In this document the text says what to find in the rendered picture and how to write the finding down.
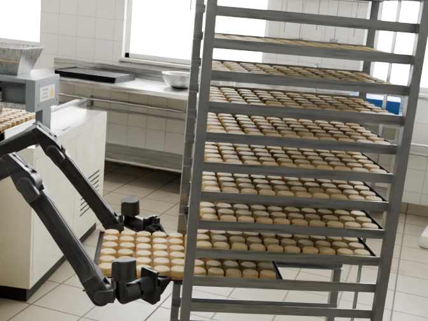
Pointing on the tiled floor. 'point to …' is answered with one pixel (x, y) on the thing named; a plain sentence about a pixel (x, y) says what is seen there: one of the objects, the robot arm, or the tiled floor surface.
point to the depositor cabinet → (85, 228)
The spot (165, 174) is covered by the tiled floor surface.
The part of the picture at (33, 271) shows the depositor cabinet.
